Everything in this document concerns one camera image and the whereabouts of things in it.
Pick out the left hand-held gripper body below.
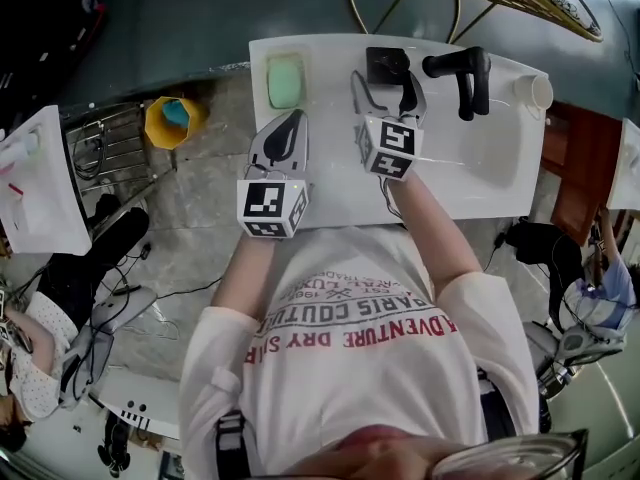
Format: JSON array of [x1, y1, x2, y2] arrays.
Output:
[[235, 164, 315, 242]]

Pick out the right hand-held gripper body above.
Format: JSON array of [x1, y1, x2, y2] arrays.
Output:
[[353, 112, 426, 183]]

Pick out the black square object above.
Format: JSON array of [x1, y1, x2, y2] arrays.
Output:
[[365, 46, 410, 88]]

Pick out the green soap bar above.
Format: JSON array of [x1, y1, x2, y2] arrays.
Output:
[[266, 57, 304, 110]]

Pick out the white cup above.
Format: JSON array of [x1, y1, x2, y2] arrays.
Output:
[[513, 73, 555, 119]]

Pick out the person's right forearm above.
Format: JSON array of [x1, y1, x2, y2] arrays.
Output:
[[387, 172, 484, 302]]

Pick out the person's left forearm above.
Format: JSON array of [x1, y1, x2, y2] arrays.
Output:
[[209, 233, 281, 322]]

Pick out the black faucet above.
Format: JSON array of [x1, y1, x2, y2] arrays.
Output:
[[422, 46, 492, 122]]

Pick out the green soap in dish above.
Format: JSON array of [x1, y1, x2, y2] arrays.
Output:
[[262, 50, 308, 113]]

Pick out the blue item in bin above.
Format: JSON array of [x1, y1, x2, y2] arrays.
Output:
[[161, 98, 194, 129]]

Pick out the yellow bin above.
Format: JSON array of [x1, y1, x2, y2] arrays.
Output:
[[144, 96, 209, 150]]

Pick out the metal rack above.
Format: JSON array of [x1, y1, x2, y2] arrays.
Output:
[[64, 101, 157, 197]]

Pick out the wooden cabinet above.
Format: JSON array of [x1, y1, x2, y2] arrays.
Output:
[[541, 101, 625, 247]]

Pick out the grey rounded seat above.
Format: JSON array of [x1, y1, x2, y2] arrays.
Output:
[[91, 285, 159, 337]]

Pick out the person's white printed shirt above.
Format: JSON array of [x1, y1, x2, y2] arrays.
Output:
[[177, 225, 542, 480]]

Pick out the white table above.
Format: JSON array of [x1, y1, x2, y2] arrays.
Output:
[[0, 365, 182, 480]]

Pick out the black cabinet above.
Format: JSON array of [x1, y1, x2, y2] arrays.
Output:
[[0, 0, 109, 119]]

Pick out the person's face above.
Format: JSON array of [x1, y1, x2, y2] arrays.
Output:
[[287, 423, 501, 480]]

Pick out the person's glasses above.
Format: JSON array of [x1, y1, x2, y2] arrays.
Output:
[[430, 427, 590, 480]]

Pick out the black floor cable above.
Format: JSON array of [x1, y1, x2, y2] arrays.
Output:
[[149, 273, 225, 302]]

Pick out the black harness strap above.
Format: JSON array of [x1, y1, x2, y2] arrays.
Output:
[[214, 410, 251, 480], [474, 367, 519, 444]]

